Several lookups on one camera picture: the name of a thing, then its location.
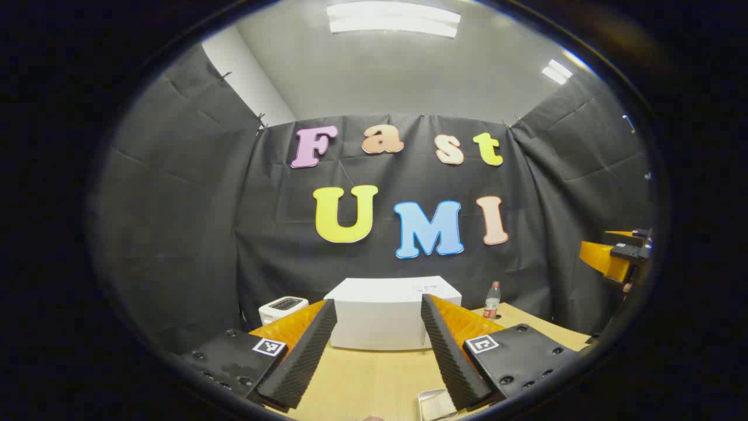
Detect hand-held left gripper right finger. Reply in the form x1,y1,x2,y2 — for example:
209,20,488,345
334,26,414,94
421,294,585,412

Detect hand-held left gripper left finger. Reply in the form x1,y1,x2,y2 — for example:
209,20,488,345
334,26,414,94
181,299,338,411

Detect white microwave oven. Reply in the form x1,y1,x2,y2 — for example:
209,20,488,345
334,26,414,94
323,276,462,351

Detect small white ribbed tray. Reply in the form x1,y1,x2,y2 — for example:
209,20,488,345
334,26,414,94
417,388,459,421

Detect white toaster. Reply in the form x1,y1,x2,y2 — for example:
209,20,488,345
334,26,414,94
259,296,309,326

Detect clear bottle with red label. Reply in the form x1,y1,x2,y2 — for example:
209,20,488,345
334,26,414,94
483,281,502,320

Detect black backdrop cloth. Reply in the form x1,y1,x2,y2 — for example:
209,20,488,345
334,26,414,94
88,44,658,357

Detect large ceiling light panel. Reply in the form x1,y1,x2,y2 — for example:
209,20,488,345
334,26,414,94
326,1,461,39

